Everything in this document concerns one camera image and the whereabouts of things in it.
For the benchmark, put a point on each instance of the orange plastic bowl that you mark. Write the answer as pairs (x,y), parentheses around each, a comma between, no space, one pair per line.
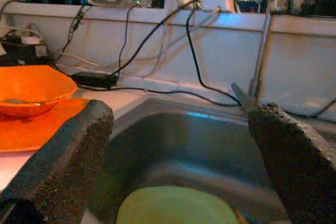
(31,82)

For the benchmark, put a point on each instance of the black power adapter brick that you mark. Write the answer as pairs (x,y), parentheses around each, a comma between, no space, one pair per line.
(94,79)

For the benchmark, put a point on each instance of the stainless steel sink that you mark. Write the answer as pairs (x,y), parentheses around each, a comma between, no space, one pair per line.
(183,142)

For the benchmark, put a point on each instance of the green plate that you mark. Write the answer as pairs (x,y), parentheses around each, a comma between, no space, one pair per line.
(176,205)

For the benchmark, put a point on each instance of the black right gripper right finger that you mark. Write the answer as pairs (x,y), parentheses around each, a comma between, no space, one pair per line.
(296,171)

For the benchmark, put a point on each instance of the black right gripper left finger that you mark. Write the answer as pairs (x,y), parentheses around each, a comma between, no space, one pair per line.
(57,176)

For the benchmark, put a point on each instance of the black charger box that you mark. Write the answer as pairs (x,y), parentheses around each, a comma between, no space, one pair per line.
(21,51)

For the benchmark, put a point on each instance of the orange plastic plate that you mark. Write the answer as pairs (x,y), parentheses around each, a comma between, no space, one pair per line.
(39,132)

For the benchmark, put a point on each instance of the chrome faucet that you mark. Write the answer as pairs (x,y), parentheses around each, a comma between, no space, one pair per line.
(242,97)

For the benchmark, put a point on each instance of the clear plastic tray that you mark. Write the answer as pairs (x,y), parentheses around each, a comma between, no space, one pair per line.
(113,1)

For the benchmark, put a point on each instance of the metal spoon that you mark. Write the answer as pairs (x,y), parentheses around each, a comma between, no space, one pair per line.
(15,101)

